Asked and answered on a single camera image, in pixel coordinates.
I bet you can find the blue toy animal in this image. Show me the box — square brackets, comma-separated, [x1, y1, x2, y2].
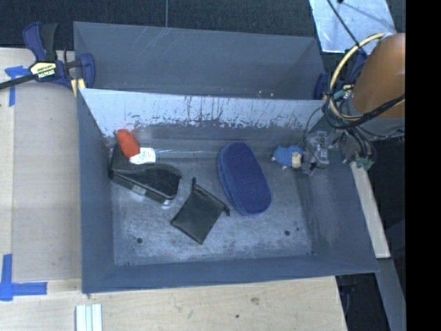
[271, 145, 305, 172]

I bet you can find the blue oval sponge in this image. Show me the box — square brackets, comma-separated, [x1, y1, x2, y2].
[217, 141, 272, 217]

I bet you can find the black cloth pouch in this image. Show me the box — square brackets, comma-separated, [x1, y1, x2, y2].
[170, 177, 231, 245]

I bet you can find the grey metal bin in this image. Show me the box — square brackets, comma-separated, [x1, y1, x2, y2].
[72, 21, 380, 294]

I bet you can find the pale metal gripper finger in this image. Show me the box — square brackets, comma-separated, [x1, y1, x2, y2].
[304, 131, 331, 152]
[302, 149, 331, 177]

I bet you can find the black stapler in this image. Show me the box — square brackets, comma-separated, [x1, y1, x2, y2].
[109, 144, 183, 205]

